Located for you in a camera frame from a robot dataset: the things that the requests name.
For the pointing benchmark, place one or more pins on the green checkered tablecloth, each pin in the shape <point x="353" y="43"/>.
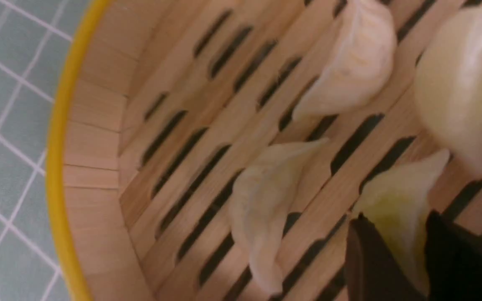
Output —
<point x="35" y="36"/>

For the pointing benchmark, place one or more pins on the greenish dumpling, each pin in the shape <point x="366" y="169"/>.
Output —
<point x="396" y="202"/>

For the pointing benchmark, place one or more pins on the white dumpling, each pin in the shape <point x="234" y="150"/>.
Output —
<point x="262" y="196"/>
<point x="359" y="64"/>

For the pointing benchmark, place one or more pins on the bamboo steamer tray yellow rim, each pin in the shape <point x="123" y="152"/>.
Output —
<point x="163" y="103"/>

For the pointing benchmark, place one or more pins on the pale green dumpling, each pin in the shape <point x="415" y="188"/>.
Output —
<point x="448" y="87"/>

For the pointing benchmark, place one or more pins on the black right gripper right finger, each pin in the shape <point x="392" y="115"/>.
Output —
<point x="453" y="261"/>

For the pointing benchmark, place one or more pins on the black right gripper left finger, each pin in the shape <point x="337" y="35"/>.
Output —
<point x="371" y="272"/>

